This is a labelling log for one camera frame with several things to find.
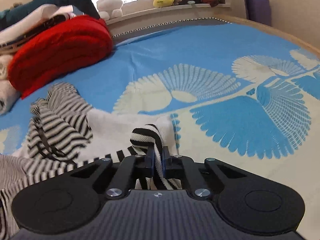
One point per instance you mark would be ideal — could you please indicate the black white striped hoodie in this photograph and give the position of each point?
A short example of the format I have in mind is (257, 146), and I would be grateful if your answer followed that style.
(62, 135)

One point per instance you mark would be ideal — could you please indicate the cream folded quilt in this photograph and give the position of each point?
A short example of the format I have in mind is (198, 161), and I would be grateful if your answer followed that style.
(6, 90)

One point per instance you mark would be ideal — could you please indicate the red folded blanket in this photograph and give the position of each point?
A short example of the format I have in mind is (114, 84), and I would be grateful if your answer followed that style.
(62, 50)

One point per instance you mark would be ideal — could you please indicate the white plush toy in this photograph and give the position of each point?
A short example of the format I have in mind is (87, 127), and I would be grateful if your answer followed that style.
(110, 5)

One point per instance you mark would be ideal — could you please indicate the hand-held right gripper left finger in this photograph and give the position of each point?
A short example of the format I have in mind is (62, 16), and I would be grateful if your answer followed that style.
(150, 161)

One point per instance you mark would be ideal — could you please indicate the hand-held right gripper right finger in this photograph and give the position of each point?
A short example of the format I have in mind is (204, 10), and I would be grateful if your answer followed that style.
(165, 163)

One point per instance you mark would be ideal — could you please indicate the white folded blanket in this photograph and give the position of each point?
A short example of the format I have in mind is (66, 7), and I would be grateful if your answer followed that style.
(27, 21)

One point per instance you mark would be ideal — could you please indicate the purple board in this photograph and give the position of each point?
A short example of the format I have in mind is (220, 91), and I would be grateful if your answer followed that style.
(257, 10)

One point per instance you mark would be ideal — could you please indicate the dark star-print folded blanket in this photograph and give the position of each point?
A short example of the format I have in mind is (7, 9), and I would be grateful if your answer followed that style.
(52, 21)

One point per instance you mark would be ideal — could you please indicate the wooden bed frame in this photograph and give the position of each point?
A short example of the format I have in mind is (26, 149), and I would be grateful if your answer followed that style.
(275, 32)

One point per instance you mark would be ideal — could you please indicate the blue shark plush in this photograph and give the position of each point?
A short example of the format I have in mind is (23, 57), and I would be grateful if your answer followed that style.
(50, 1)

